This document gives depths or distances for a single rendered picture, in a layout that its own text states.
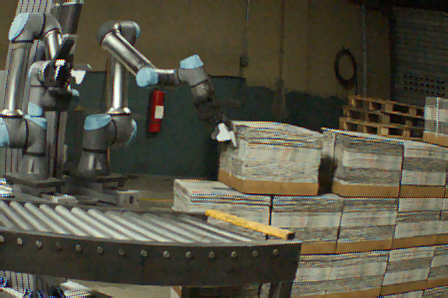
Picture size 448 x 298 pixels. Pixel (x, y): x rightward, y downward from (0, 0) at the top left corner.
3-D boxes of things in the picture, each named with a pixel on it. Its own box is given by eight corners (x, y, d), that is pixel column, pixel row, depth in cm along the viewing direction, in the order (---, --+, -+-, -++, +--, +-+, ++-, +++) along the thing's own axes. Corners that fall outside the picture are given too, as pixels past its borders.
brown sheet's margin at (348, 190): (314, 184, 353) (316, 174, 353) (370, 186, 359) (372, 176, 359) (342, 196, 316) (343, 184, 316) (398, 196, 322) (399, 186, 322)
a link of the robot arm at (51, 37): (52, 26, 294) (71, 120, 271) (33, 26, 287) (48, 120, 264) (64, 6, 287) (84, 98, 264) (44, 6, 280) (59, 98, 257)
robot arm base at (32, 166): (12, 174, 285) (12, 149, 284) (30, 173, 298) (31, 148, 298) (35, 180, 278) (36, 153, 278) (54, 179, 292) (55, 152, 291)
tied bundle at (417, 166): (371, 188, 360) (376, 136, 358) (417, 189, 366) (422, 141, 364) (399, 198, 323) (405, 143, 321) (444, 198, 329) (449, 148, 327)
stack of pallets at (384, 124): (391, 198, 1078) (399, 103, 1069) (430, 205, 1001) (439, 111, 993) (327, 202, 1000) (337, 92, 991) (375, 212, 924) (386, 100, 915)
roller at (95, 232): (65, 220, 247) (65, 205, 246) (123, 257, 207) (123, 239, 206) (53, 219, 244) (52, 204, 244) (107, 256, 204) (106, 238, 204)
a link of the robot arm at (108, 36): (94, 15, 330) (155, 70, 307) (110, 16, 339) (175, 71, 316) (82, 37, 334) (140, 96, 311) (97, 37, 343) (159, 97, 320)
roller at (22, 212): (19, 215, 236) (19, 200, 236) (61, 251, 197) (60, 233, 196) (8, 214, 234) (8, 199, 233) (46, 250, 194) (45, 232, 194)
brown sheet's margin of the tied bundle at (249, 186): (230, 186, 324) (231, 174, 323) (305, 190, 330) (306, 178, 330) (241, 192, 308) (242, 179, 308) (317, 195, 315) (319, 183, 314)
